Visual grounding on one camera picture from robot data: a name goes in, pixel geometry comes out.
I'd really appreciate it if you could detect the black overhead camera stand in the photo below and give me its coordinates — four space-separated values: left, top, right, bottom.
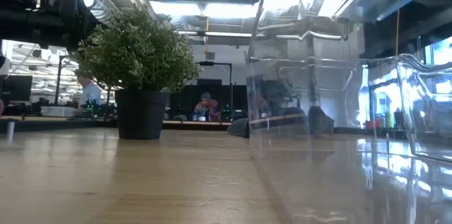
196 60 234 112

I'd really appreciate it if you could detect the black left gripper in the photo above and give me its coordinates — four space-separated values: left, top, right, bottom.
52 0 106 52

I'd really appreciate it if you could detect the wooden background desk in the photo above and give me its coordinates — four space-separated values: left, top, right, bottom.
0 114 233 133

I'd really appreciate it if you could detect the large clear plastic bin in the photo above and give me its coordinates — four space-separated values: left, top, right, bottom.
243 0 452 224

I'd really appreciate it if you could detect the person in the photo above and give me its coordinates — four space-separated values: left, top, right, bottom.
192 91 222 122
75 71 103 112

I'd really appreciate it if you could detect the green artificial bushy plant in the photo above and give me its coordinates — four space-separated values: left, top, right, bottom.
69 4 202 93

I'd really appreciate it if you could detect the short metal post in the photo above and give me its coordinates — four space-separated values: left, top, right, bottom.
6 119 18 144

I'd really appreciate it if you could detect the black plastic plant pot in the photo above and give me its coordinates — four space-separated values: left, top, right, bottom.
114 88 171 141

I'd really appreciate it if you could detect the long ceiling light fixture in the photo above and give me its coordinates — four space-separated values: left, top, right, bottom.
148 0 261 19

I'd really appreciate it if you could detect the black computer monitor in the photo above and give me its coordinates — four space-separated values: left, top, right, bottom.
1 74 34 103

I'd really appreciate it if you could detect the small clear plastic bin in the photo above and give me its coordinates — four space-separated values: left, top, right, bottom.
395 53 452 163

